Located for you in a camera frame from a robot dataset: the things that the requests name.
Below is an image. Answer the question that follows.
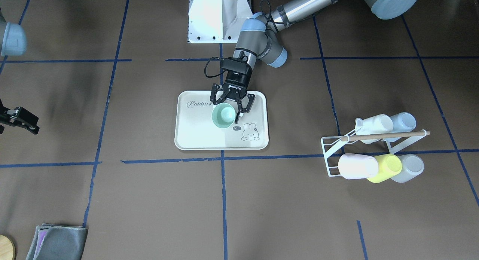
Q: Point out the wooden stand with round base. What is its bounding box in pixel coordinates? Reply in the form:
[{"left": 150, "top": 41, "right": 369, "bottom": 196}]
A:
[{"left": 0, "top": 235, "right": 16, "bottom": 260}]

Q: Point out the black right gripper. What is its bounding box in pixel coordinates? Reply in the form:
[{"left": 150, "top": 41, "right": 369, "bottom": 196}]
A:
[{"left": 0, "top": 100, "right": 40, "bottom": 135}]

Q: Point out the pink cup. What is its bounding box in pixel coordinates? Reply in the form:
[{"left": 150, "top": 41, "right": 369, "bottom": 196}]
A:
[{"left": 338, "top": 153, "right": 379, "bottom": 180}]

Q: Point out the cream rabbit tray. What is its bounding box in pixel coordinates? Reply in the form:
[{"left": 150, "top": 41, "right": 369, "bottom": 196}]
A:
[{"left": 174, "top": 90, "right": 270, "bottom": 150}]

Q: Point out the white wire cup rack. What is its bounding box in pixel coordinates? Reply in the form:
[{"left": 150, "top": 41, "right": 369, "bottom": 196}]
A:
[{"left": 320, "top": 130, "right": 430, "bottom": 177}]

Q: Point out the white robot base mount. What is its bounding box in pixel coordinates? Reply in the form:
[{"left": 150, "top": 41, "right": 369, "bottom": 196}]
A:
[{"left": 187, "top": 0, "right": 253, "bottom": 44}]

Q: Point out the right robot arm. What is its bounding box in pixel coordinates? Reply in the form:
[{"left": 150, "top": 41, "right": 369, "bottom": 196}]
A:
[{"left": 0, "top": 13, "right": 40, "bottom": 135}]

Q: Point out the cream cup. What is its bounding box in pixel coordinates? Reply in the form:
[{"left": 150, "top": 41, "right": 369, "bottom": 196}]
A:
[{"left": 354, "top": 114, "right": 394, "bottom": 135}]

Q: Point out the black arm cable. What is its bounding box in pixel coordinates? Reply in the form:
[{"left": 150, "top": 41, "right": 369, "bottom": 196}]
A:
[{"left": 204, "top": 56, "right": 234, "bottom": 79}]

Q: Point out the yellow cup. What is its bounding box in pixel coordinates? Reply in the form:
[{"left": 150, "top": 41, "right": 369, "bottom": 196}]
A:
[{"left": 367, "top": 154, "right": 402, "bottom": 183}]

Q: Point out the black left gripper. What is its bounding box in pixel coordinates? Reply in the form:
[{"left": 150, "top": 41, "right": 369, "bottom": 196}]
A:
[{"left": 210, "top": 57, "right": 256, "bottom": 125}]

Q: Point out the grey folded cloth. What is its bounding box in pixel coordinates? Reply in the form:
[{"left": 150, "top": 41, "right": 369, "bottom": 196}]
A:
[{"left": 26, "top": 223, "right": 88, "bottom": 260}]

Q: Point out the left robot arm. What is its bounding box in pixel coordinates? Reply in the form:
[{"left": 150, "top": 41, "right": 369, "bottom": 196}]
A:
[{"left": 209, "top": 0, "right": 417, "bottom": 128}]

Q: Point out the grey cup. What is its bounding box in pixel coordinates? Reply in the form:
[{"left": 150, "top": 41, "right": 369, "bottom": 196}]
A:
[{"left": 391, "top": 154, "right": 425, "bottom": 183}]

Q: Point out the blue cup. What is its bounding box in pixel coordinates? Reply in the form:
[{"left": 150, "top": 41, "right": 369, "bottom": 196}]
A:
[{"left": 385, "top": 112, "right": 417, "bottom": 133}]

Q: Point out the green cup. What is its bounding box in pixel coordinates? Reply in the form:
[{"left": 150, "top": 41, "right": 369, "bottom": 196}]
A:
[{"left": 211, "top": 103, "right": 237, "bottom": 129}]

